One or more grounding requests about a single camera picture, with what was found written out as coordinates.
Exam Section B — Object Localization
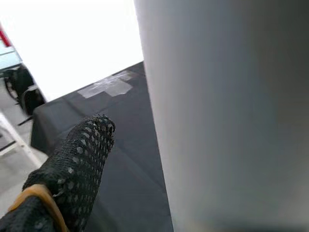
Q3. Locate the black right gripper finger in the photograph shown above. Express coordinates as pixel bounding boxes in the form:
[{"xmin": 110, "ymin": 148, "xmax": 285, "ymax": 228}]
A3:
[{"xmin": 0, "ymin": 113, "xmax": 116, "ymax": 232}]

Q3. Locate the clear plastic wrap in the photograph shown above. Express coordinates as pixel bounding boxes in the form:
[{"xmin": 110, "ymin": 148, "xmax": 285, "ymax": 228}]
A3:
[{"xmin": 77, "ymin": 70, "xmax": 140, "ymax": 99}]

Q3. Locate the white metal frame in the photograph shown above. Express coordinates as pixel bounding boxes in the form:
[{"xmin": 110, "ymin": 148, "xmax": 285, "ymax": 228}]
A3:
[{"xmin": 0, "ymin": 112, "xmax": 44, "ymax": 167}]

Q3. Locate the white plastic table leg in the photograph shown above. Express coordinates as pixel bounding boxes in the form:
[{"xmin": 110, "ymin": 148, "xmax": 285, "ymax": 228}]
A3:
[{"xmin": 134, "ymin": 0, "xmax": 309, "ymax": 232}]

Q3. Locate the tan rubber band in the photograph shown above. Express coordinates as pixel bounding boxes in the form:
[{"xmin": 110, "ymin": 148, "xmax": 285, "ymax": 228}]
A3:
[{"xmin": 7, "ymin": 183, "xmax": 70, "ymax": 232}]

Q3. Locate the black chair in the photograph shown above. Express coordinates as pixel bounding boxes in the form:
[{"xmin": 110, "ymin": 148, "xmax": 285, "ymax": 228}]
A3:
[{"xmin": 0, "ymin": 66, "xmax": 46, "ymax": 116}]

